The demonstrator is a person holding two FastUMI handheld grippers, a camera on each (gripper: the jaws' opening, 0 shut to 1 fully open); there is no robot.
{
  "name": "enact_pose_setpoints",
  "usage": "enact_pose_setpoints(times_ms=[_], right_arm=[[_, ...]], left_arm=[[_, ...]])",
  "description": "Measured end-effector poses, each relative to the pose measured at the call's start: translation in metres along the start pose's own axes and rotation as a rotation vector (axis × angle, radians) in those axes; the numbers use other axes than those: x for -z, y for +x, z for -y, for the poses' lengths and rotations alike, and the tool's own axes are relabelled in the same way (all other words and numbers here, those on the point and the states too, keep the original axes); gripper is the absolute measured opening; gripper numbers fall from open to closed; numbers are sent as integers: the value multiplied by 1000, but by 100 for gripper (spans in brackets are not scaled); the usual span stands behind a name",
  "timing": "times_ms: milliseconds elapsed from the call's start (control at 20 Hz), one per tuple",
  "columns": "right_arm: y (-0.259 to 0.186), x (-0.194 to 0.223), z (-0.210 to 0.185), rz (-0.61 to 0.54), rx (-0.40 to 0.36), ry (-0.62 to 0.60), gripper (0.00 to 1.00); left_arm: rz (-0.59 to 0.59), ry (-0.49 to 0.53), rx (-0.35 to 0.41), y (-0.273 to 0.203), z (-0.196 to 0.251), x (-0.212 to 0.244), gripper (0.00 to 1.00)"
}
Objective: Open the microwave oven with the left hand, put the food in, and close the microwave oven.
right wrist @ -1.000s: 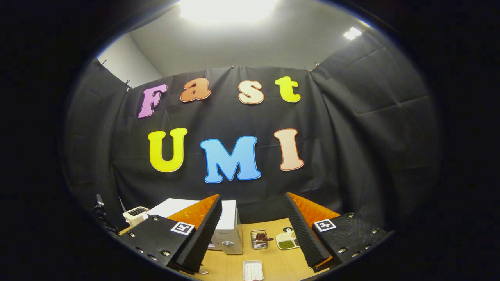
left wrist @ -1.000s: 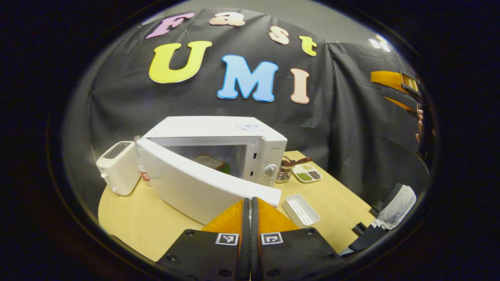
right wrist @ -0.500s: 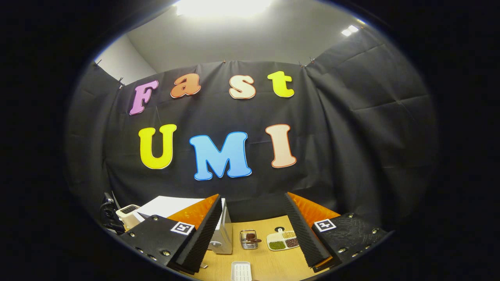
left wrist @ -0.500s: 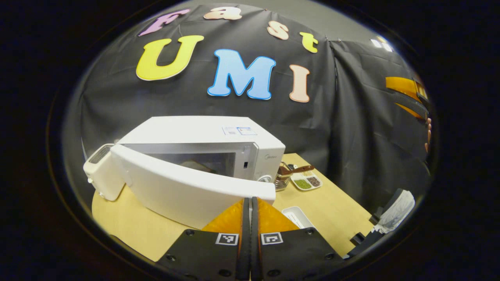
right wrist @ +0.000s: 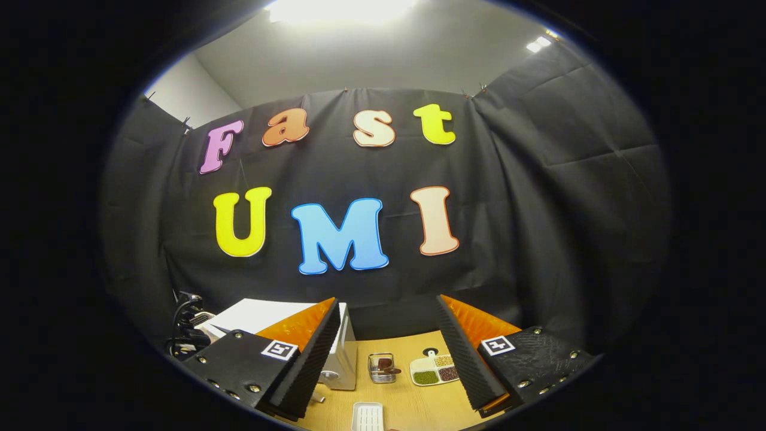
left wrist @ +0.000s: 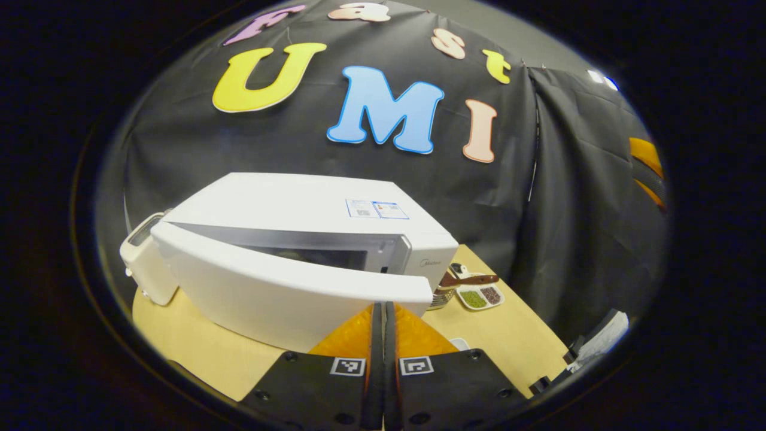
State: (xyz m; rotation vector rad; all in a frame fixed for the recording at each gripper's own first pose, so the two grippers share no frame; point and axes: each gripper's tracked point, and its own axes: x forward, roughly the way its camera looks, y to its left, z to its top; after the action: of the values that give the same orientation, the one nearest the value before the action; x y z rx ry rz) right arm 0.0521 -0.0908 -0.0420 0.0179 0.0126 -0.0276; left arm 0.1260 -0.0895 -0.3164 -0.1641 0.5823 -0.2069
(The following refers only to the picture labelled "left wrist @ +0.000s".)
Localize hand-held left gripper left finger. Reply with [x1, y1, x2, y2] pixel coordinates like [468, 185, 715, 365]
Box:
[238, 302, 384, 431]

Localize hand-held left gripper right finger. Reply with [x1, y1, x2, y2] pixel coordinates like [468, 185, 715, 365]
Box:
[383, 301, 530, 431]

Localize white microwave oven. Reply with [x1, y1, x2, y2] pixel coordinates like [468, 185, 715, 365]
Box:
[150, 172, 460, 354]

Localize small ceiling light panel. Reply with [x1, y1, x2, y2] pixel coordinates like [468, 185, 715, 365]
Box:
[588, 69, 619, 92]

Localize white divided seasoning dish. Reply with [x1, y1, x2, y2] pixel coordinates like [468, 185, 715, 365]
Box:
[448, 262, 505, 311]

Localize brown wooden spoon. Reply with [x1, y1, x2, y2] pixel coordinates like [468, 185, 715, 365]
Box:
[439, 274, 500, 288]

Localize white printed sheet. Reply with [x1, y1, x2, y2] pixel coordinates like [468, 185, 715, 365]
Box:
[572, 310, 630, 372]

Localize white toaster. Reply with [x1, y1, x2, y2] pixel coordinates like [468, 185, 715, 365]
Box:
[119, 210, 180, 306]

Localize black backdrop cloth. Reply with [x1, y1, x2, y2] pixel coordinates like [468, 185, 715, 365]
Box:
[96, 0, 668, 348]

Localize black table bracket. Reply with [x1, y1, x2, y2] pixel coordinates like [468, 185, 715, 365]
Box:
[529, 335, 584, 396]

